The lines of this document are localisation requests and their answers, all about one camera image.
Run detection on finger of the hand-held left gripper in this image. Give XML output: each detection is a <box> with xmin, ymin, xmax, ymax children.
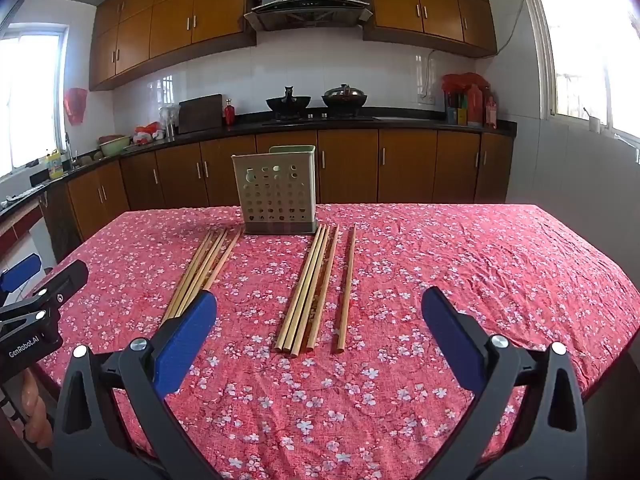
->
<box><xmin>0</xmin><ymin>253</ymin><xmax>42</xmax><ymax>293</ymax></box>
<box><xmin>0</xmin><ymin>260</ymin><xmax>90</xmax><ymax>341</ymax></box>

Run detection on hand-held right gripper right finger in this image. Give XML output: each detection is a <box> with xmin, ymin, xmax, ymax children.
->
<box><xmin>421</xmin><ymin>286</ymin><xmax>588</xmax><ymax>480</ymax></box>

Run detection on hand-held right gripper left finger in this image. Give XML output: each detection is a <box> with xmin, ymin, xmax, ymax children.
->
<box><xmin>52</xmin><ymin>290</ymin><xmax>221</xmax><ymax>480</ymax></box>

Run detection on beige perforated utensil holder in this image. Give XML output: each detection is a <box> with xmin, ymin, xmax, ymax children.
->
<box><xmin>231</xmin><ymin>145</ymin><xmax>319</xmax><ymax>236</ymax></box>

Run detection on person's left hand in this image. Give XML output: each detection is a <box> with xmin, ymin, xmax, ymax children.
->
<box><xmin>14</xmin><ymin>364</ymin><xmax>54</xmax><ymax>450</ymax></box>

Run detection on red floral tablecloth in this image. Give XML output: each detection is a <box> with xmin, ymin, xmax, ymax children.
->
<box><xmin>32</xmin><ymin>203</ymin><xmax>640</xmax><ymax>480</ymax></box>

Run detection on yellow detergent bottle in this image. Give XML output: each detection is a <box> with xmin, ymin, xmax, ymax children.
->
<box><xmin>45</xmin><ymin>149</ymin><xmax>66</xmax><ymax>181</ymax></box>

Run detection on green basin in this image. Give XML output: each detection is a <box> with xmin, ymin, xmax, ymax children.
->
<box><xmin>98</xmin><ymin>135</ymin><xmax>132</xmax><ymax>157</ymax></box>

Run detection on red white plastic bag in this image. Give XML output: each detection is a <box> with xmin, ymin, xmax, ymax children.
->
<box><xmin>131</xmin><ymin>122</ymin><xmax>166</xmax><ymax>145</ymax></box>

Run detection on hanging red plastic bag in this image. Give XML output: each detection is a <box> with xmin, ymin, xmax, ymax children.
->
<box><xmin>63</xmin><ymin>87</ymin><xmax>88</xmax><ymax>126</ymax></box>

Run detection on small side window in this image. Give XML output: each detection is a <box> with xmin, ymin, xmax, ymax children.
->
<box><xmin>0</xmin><ymin>24</ymin><xmax>68</xmax><ymax>176</ymax></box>

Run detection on brown base cabinets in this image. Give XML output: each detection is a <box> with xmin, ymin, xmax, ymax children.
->
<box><xmin>42</xmin><ymin>127</ymin><xmax>515</xmax><ymax>256</ymax></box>

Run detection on clear glass jars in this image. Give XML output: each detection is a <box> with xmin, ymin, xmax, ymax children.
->
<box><xmin>159</xmin><ymin>105</ymin><xmax>180</xmax><ymax>140</ymax></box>

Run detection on dark cutting board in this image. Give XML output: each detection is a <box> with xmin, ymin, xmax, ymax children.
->
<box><xmin>178</xmin><ymin>94</ymin><xmax>223</xmax><ymax>134</ymax></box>

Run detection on black kitchen countertop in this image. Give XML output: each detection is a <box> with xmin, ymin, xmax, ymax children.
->
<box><xmin>0</xmin><ymin>112</ymin><xmax>517</xmax><ymax>217</ymax></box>

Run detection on blue green box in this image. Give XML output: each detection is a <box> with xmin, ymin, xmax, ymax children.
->
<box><xmin>446</xmin><ymin>91</ymin><xmax>469</xmax><ymax>126</ymax></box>

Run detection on orange bottle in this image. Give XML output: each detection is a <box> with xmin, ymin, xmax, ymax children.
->
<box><xmin>467</xmin><ymin>84</ymin><xmax>484</xmax><ymax>126</ymax></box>

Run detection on crumpled red bag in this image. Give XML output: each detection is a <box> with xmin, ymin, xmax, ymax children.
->
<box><xmin>441</xmin><ymin>72</ymin><xmax>491</xmax><ymax>96</ymax></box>

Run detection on gas stove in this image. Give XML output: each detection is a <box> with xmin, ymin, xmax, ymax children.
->
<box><xmin>261</xmin><ymin>112</ymin><xmax>376</xmax><ymax>125</ymax></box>

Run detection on black wok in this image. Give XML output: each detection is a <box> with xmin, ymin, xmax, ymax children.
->
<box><xmin>265</xmin><ymin>86</ymin><xmax>311</xmax><ymax>121</ymax></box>

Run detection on black pot with lid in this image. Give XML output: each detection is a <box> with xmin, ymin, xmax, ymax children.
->
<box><xmin>321</xmin><ymin>84</ymin><xmax>368</xmax><ymax>111</ymax></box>

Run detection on large bright window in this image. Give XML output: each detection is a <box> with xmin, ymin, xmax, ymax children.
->
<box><xmin>520</xmin><ymin>0</ymin><xmax>640</xmax><ymax>141</ymax></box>

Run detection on brown wall cabinets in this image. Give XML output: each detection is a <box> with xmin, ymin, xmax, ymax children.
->
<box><xmin>90</xmin><ymin>0</ymin><xmax>498</xmax><ymax>92</ymax></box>

